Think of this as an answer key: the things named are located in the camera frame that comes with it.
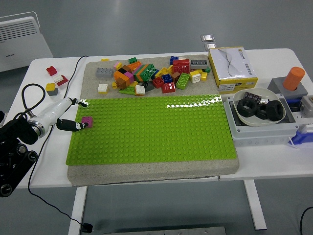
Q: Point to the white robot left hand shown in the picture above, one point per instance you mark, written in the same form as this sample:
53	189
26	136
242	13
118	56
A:
57	109

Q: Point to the pink toy brick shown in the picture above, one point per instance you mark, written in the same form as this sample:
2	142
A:
87	121

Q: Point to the white and yellow brick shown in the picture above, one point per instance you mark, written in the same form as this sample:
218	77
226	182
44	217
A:
195	77
102	88

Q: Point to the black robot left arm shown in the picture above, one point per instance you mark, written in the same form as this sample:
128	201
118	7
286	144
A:
14	156

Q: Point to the red toy brick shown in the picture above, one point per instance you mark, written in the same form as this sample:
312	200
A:
51	71

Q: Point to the green studded baseplate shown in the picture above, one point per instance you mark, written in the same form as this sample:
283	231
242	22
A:
159	132

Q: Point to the yellow and grey brick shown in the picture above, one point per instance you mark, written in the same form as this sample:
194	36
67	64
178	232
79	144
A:
51	86

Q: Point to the white and red brick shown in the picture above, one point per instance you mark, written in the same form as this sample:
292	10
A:
58	78

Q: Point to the long grey brick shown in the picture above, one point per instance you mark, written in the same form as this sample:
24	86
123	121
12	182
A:
104	73

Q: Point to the brown brick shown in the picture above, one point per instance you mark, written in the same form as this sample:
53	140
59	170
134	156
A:
122	83
126	68
175	76

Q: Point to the orange brick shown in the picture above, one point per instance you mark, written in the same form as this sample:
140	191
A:
119	74
134	65

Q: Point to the flat green plate brick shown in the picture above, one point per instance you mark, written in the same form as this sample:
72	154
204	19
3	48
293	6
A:
127	91

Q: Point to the pink and yellow brick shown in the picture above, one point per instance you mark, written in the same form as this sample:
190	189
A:
118	65

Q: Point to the white panel heater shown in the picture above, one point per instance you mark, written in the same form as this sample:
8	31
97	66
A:
19	44

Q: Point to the small green brick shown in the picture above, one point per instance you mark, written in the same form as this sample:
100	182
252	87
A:
132	60
207	69

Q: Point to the dark grey slope brick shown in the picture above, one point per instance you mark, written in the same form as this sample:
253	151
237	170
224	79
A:
148	86

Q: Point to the striped green brick stack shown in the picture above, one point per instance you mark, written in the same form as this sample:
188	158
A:
146	72

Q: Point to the grey-brown mat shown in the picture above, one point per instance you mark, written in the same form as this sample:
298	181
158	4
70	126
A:
146	173

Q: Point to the glossy red brick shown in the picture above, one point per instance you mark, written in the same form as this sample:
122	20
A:
168	88

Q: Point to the blue brick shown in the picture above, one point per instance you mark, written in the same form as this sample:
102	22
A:
173	60
167	78

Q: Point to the black plug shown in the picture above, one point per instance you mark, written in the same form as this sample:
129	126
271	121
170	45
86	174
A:
87	227

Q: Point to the light green brick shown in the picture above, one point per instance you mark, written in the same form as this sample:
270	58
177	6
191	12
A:
183	81

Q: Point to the large red brick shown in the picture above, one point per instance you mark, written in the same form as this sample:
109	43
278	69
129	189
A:
181	66

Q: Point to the white slab brick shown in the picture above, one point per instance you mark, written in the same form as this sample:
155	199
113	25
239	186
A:
182	58

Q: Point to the grey three-hole brick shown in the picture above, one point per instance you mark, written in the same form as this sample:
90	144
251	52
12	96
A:
198	64

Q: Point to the silver floor socket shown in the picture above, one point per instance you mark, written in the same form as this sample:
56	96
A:
207	38
210	46

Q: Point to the white and yellow cardboard box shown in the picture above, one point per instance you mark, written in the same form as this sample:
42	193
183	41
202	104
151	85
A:
232	66

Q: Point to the large black nut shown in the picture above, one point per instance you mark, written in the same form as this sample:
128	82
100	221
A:
276	111
242	107

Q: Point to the dark circuit board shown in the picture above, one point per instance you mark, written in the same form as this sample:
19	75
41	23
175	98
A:
253	96

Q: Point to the grey junction box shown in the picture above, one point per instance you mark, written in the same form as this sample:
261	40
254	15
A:
256	137

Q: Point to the small black nut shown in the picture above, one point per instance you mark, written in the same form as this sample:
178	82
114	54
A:
262	115

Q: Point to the white bowl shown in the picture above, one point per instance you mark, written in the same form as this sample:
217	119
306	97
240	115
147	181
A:
267	94

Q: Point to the grey block holder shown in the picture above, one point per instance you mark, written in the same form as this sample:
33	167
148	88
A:
276	85

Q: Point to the orange cylinder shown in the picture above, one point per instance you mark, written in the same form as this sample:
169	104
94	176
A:
293	78

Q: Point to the blue plastic block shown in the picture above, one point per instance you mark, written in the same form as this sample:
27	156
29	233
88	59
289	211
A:
303	139

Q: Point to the grey and beige socket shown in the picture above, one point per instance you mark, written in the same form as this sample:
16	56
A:
308	104

